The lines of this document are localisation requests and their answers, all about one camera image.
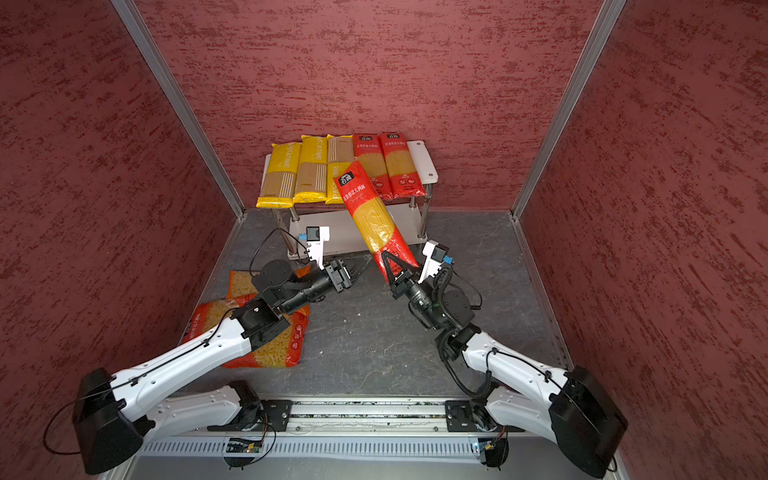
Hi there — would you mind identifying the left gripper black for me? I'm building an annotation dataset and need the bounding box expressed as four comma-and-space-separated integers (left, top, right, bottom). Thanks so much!
281, 250, 373, 314

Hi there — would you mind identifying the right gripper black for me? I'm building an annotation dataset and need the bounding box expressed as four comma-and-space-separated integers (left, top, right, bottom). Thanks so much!
384, 248, 447, 330

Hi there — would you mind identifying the red spaghetti bag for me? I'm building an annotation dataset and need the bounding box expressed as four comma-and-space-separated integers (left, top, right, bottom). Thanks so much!
378, 132, 426, 198
335, 161, 418, 277

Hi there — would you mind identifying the yellow spaghetti bag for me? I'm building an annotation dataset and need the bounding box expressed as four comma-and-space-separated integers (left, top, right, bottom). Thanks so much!
325, 135, 355, 205
293, 135, 328, 203
257, 142, 302, 209

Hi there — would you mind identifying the red macaroni bag large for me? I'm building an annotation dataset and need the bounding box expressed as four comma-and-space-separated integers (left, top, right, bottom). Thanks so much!
223, 306, 311, 369

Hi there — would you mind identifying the clear labelled spaghetti bag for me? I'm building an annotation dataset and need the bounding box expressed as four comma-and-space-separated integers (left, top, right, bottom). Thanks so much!
352, 134, 394, 201

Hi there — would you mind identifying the red macaroni bag small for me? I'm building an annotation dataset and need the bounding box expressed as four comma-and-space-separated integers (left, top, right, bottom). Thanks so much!
181, 294, 256, 343

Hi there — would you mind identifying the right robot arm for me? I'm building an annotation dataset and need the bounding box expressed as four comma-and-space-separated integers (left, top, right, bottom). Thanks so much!
380, 251, 628, 479

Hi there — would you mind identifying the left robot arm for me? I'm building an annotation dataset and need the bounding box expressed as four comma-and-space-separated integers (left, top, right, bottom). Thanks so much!
70, 259, 362, 475

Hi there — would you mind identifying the orange pastatime macaroni bag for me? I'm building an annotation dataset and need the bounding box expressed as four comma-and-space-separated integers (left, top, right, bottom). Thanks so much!
226, 266, 313, 301

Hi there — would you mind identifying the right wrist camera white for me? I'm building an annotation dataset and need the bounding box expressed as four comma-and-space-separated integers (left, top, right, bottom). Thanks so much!
419, 240, 453, 283

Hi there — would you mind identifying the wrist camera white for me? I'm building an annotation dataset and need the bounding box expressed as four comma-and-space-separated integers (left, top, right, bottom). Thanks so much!
419, 240, 453, 283
299, 226, 330, 270

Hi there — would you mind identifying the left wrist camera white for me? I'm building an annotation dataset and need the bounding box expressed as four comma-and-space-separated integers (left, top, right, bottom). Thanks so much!
299, 226, 330, 270

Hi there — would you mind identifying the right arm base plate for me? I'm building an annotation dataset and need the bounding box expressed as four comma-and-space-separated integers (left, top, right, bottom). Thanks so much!
444, 400, 523, 434

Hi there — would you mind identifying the aluminium rail front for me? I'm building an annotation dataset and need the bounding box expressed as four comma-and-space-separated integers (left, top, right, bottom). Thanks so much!
122, 395, 610, 438

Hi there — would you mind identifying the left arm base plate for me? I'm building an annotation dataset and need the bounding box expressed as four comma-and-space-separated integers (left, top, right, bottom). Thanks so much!
207, 400, 294, 433

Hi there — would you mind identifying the left corner aluminium post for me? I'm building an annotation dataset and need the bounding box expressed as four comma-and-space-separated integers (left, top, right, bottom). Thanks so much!
111, 0, 247, 221

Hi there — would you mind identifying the corner aluminium post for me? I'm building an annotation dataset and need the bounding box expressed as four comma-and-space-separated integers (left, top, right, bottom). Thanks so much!
111, 0, 247, 221
511, 0, 626, 223

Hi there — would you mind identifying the right corner aluminium post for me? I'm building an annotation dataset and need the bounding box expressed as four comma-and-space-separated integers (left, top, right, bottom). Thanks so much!
511, 0, 626, 223

